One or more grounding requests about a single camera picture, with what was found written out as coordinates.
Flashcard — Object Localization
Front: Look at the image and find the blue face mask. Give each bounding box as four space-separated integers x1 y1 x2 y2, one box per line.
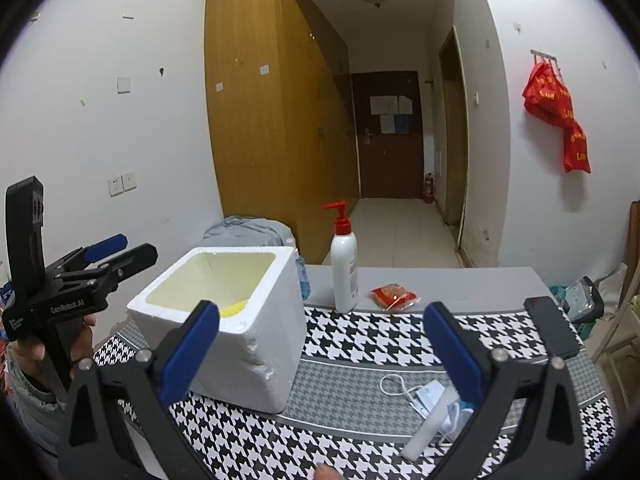
418 380 475 442

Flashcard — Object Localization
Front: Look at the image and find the white foam stick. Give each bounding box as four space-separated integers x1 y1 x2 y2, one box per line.
401 386 459 462

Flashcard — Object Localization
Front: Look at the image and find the side room door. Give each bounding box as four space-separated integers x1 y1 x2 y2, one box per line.
438 26 469 229

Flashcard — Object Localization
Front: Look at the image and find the person's left hand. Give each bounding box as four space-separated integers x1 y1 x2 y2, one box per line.
10 314 96 393

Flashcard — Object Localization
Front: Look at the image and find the person's right hand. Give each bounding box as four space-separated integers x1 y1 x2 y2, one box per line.
312 464 345 480

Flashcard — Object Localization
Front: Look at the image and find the white styrofoam box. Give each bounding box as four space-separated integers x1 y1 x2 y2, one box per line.
127 246 306 414

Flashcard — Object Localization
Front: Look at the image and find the black smartphone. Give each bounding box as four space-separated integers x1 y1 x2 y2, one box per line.
524 296 582 360

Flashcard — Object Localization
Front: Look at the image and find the houndstooth table mat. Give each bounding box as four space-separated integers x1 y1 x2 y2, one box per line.
92 303 618 480

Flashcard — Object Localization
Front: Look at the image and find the red snack packet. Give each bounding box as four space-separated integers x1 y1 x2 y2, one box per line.
368 283 420 313

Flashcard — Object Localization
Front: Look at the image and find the light blue cloth pile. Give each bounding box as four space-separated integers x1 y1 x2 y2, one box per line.
198 216 297 248

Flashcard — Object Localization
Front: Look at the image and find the white lotion pump bottle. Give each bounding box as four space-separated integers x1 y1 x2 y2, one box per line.
322 200 358 313

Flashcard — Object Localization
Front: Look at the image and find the red fire extinguisher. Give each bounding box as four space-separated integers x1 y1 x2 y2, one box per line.
422 172 435 204

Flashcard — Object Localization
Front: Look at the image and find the wooden wardrobe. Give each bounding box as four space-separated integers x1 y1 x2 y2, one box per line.
204 0 359 264

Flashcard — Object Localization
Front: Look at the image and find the dark brown entrance door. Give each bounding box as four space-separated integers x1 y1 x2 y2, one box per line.
352 70 424 198

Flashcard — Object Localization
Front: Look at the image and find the red hanging bag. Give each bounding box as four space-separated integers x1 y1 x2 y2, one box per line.
522 55 591 174

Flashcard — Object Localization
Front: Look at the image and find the wall switch pair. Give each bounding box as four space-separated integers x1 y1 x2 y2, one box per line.
107 171 138 197

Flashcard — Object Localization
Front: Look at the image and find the wall hook rack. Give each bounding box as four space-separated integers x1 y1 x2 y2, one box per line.
529 49 558 66

